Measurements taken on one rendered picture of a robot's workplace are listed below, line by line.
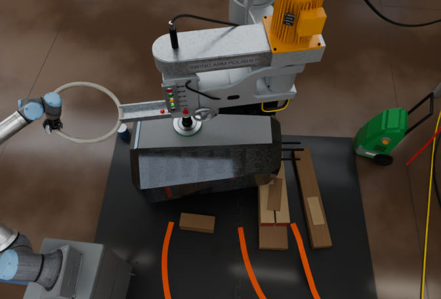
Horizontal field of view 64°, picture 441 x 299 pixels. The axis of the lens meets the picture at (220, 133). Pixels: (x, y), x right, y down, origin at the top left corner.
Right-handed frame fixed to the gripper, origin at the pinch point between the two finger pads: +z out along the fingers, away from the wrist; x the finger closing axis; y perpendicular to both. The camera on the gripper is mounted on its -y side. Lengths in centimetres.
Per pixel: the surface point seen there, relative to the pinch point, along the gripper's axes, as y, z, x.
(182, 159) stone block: 56, 11, 72
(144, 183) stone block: 53, 36, 46
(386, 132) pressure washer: 132, -34, 226
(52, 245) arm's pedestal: 60, 35, -28
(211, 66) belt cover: 40, -79, 70
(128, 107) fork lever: 10, -8, 50
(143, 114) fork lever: 20, -10, 55
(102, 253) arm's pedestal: 83, 25, -7
